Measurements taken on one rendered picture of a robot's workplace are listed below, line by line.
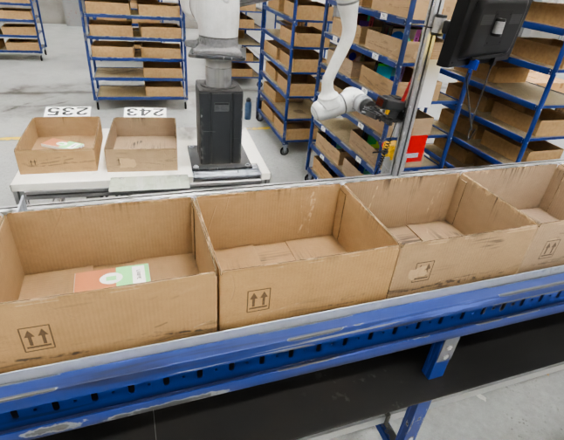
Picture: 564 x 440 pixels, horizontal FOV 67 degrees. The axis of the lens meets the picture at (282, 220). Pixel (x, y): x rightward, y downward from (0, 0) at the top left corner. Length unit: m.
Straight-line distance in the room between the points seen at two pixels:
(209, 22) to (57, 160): 0.79
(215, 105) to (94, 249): 0.91
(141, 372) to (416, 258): 0.61
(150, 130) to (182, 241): 1.17
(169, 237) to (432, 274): 0.64
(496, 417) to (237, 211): 1.48
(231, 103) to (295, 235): 0.80
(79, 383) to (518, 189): 1.34
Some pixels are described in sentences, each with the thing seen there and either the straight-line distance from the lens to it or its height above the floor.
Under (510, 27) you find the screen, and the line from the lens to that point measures 2.02.
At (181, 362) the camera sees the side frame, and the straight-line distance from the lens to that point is 0.83.
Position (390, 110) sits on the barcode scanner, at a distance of 1.91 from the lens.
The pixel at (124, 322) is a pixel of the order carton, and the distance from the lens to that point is 0.84.
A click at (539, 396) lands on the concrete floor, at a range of 2.32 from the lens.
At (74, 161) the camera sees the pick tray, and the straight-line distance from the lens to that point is 1.88.
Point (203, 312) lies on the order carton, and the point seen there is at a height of 0.96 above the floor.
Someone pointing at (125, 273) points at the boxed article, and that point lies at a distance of 1.05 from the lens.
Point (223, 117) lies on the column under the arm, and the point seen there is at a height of 0.97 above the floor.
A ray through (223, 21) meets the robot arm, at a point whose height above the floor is 1.33.
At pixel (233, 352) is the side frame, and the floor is 0.91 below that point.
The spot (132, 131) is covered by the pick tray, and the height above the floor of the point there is 0.78.
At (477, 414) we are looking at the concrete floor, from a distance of 2.10.
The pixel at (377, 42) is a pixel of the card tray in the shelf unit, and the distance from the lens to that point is 2.59.
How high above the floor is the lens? 1.55
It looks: 32 degrees down
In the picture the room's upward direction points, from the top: 5 degrees clockwise
